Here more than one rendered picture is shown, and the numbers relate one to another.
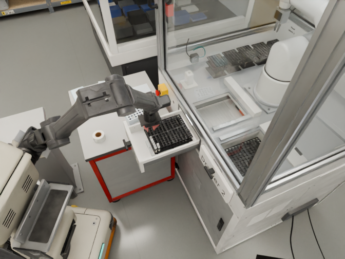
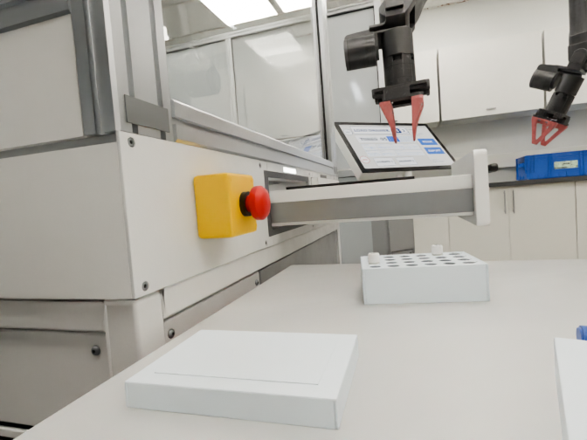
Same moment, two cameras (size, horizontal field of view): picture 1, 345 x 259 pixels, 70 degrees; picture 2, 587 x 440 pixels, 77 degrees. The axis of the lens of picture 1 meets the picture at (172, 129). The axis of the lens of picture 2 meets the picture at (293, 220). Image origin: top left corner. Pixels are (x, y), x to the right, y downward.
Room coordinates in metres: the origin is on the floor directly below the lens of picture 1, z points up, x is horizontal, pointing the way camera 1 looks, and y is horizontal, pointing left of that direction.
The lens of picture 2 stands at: (1.46, 0.41, 0.88)
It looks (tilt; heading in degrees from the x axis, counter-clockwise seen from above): 3 degrees down; 221
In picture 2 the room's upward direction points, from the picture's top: 4 degrees counter-clockwise
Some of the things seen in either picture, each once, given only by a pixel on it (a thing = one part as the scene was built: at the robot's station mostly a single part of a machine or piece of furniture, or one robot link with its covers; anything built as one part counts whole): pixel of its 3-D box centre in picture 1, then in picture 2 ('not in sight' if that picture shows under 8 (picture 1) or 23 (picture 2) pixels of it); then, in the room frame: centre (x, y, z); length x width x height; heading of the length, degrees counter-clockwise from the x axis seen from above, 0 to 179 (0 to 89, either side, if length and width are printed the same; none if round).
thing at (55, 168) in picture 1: (45, 160); not in sight; (0.97, 0.95, 0.38); 0.30 x 0.30 x 0.76; 23
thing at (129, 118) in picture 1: (135, 115); (417, 276); (1.06, 0.24, 0.78); 0.12 x 0.08 x 0.04; 121
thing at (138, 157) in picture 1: (133, 145); (466, 189); (0.76, 0.21, 0.87); 0.29 x 0.02 x 0.11; 23
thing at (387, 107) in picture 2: (150, 124); (401, 117); (0.79, 0.11, 1.02); 0.07 x 0.07 x 0.09; 21
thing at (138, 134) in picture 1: (169, 134); (350, 202); (0.84, 0.02, 0.86); 0.40 x 0.26 x 0.06; 113
